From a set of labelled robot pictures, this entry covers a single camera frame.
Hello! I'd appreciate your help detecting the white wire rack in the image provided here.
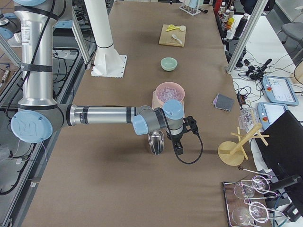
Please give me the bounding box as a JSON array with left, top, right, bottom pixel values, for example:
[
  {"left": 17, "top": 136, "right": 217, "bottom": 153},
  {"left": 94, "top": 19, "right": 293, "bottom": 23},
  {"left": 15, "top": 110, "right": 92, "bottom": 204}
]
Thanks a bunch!
[{"left": 179, "top": 0, "right": 208, "bottom": 16}]

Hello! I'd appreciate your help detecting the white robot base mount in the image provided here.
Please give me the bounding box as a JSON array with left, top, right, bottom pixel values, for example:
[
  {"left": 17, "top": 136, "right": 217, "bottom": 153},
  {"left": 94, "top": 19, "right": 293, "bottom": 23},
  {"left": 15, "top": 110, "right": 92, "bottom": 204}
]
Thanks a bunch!
[{"left": 85, "top": 0, "right": 127, "bottom": 78}]

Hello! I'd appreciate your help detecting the black monitor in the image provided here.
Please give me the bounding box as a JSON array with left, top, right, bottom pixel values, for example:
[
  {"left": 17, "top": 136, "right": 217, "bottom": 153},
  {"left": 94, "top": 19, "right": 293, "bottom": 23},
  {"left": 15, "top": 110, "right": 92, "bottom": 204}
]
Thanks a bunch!
[{"left": 256, "top": 110, "right": 303, "bottom": 200}]

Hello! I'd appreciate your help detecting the teach pendant lower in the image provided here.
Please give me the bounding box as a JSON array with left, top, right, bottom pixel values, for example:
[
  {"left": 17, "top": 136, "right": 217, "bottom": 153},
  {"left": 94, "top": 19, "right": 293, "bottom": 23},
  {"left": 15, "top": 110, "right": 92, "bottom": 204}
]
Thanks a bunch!
[{"left": 257, "top": 102, "right": 288, "bottom": 130}]

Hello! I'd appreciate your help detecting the grey folded cloth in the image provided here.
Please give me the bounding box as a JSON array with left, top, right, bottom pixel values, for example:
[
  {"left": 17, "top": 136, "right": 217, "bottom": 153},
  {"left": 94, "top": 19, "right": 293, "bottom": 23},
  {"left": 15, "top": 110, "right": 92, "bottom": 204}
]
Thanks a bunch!
[{"left": 212, "top": 94, "right": 234, "bottom": 112}]

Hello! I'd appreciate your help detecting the wine glass rack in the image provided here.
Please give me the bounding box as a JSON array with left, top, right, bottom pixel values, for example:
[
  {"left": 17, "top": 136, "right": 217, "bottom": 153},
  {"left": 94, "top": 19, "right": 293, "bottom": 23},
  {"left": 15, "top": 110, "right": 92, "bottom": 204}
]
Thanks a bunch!
[{"left": 222, "top": 175, "right": 285, "bottom": 227}]

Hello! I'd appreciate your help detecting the teach pendant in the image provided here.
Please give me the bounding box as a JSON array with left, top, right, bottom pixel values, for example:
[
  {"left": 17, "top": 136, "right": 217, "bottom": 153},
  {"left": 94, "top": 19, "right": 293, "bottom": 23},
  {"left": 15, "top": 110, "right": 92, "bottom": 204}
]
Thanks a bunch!
[
  {"left": 262, "top": 76, "right": 299, "bottom": 106},
  {"left": 257, "top": 102, "right": 288, "bottom": 130}
]

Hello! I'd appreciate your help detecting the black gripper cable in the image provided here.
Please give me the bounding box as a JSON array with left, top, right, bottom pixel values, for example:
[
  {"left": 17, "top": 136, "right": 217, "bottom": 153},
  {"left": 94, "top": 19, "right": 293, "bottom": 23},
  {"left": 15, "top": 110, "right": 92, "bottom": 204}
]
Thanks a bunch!
[{"left": 174, "top": 131, "right": 203, "bottom": 165}]

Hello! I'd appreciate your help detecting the aluminium frame post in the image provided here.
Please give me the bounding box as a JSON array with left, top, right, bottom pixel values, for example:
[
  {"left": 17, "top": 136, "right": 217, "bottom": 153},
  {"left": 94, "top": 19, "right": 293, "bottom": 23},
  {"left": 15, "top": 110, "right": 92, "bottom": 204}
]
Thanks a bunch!
[{"left": 225, "top": 0, "right": 275, "bottom": 74}]

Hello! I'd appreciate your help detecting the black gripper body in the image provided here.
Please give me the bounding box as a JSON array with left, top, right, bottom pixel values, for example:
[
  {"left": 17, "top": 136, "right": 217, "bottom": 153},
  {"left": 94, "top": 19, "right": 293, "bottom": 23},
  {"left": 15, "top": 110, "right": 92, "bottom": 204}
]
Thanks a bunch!
[{"left": 167, "top": 116, "right": 197, "bottom": 143}]

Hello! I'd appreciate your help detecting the mint green bowl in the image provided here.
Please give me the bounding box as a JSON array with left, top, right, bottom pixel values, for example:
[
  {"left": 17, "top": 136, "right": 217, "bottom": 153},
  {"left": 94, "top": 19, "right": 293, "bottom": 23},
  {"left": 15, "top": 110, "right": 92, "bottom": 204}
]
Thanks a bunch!
[{"left": 160, "top": 57, "right": 178, "bottom": 71}]

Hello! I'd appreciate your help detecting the beige plastic tray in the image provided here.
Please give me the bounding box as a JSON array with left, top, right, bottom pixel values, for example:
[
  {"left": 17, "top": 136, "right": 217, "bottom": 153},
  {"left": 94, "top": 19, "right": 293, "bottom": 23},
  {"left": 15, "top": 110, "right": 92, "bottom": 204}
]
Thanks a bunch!
[{"left": 152, "top": 90, "right": 164, "bottom": 109}]

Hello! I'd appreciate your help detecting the yellow plastic knife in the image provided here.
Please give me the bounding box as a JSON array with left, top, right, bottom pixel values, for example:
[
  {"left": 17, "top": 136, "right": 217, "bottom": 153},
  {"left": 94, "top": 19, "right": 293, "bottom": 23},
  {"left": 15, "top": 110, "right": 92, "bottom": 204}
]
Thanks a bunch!
[{"left": 166, "top": 26, "right": 180, "bottom": 32}]

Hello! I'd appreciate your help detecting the bamboo cutting board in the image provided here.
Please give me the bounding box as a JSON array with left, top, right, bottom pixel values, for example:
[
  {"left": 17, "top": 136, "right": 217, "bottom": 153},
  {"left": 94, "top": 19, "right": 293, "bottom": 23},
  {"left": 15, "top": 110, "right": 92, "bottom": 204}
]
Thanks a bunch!
[{"left": 159, "top": 24, "right": 187, "bottom": 47}]

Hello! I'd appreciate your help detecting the teach pendant upper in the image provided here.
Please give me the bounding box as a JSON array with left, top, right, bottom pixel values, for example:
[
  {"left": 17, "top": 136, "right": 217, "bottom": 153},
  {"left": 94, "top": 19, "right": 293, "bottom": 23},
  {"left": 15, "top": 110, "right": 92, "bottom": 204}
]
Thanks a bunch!
[{"left": 262, "top": 76, "right": 299, "bottom": 106}]

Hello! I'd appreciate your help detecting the pile of clear ice cubes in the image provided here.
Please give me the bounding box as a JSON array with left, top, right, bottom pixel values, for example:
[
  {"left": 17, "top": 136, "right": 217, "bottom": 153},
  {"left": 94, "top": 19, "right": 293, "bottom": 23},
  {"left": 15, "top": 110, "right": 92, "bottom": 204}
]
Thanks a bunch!
[{"left": 157, "top": 87, "right": 182, "bottom": 102}]

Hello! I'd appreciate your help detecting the pink bowl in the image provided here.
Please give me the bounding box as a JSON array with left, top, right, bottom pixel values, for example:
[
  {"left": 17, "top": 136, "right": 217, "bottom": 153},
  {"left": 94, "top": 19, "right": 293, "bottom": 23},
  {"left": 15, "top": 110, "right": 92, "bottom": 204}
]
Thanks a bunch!
[{"left": 152, "top": 82, "right": 185, "bottom": 108}]

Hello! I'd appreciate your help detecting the wooden cup stand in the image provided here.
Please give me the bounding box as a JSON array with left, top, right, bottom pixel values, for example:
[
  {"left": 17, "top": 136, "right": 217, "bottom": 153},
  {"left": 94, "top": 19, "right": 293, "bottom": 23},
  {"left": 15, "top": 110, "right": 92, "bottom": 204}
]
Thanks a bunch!
[{"left": 217, "top": 111, "right": 270, "bottom": 166}]

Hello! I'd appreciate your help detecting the steel ice scoop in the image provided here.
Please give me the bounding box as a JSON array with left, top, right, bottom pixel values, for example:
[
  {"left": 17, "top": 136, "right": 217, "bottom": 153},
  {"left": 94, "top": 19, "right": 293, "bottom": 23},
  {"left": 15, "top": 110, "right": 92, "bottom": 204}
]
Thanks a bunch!
[{"left": 148, "top": 130, "right": 164, "bottom": 155}]

